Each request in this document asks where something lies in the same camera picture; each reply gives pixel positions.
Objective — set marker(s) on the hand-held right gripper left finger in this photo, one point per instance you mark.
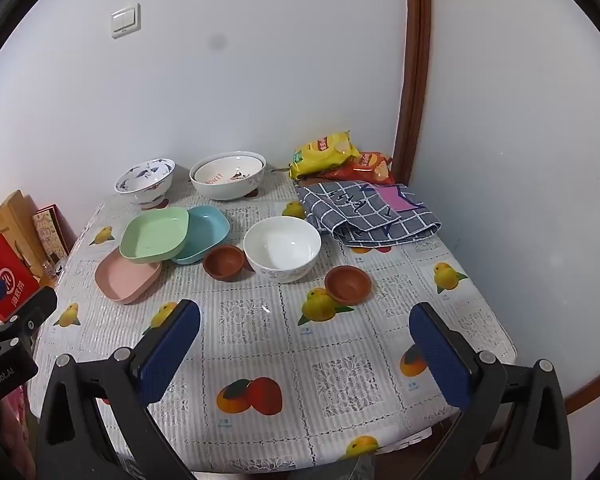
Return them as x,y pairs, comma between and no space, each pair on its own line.
170,345

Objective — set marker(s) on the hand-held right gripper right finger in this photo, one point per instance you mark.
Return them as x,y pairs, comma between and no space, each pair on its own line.
440,355

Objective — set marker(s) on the pink square plate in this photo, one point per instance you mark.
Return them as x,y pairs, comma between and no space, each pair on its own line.
125,282

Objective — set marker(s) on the small brown bowl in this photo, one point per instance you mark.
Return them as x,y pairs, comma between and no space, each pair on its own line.
222,262
347,285

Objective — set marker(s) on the green square plate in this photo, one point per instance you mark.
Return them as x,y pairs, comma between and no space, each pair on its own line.
152,235

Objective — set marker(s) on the light blue square plate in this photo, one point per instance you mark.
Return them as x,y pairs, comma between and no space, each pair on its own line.
207,230

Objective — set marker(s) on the white bowl with brown inside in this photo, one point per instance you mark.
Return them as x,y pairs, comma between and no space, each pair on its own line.
280,250

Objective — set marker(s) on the red paper bag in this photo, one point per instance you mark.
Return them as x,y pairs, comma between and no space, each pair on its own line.
10,275

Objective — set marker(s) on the pink cloth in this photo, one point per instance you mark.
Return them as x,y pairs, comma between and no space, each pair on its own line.
17,410

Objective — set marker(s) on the patterned box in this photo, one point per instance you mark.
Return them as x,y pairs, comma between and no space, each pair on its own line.
50,230

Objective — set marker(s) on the wooden board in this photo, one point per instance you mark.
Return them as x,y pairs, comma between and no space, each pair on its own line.
15,215

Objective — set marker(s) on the fruit print tablecloth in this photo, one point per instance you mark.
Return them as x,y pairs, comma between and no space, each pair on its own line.
260,320

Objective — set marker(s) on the brown wooden baseboard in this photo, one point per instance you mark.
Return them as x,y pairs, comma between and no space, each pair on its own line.
587,394

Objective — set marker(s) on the grey checked cloth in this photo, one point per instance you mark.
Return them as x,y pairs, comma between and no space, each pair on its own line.
360,215

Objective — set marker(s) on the large white bowl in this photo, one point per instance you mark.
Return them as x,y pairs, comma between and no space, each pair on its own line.
225,191

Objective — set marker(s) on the blue bird pattern bowl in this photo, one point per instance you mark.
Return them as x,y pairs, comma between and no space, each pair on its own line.
145,172

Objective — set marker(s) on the white bowl with orange print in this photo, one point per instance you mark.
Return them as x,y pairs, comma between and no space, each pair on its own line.
220,172

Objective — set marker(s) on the red chips bag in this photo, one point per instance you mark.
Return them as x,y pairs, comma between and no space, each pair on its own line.
370,165

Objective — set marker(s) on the yellow chips bag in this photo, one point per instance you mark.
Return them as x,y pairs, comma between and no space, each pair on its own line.
325,152

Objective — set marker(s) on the brown wooden door frame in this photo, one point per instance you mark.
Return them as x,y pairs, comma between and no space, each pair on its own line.
414,60

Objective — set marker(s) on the white light switch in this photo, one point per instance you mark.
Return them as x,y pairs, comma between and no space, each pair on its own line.
126,21

